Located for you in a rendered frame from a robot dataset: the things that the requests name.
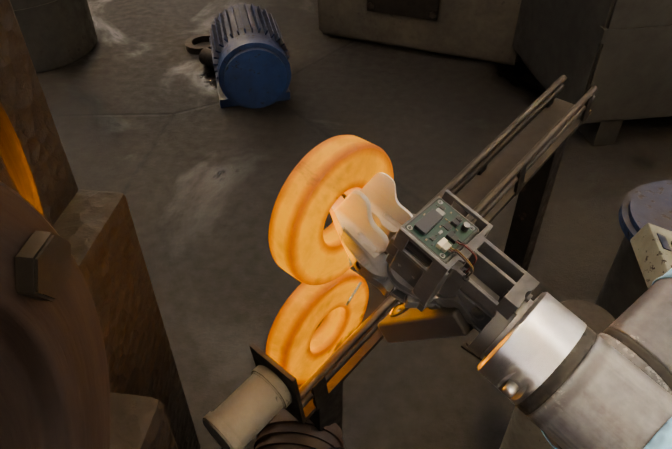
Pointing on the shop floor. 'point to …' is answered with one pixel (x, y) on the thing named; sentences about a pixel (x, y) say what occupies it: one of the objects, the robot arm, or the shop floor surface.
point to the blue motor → (249, 58)
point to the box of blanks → (601, 30)
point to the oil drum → (48, 3)
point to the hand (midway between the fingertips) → (336, 197)
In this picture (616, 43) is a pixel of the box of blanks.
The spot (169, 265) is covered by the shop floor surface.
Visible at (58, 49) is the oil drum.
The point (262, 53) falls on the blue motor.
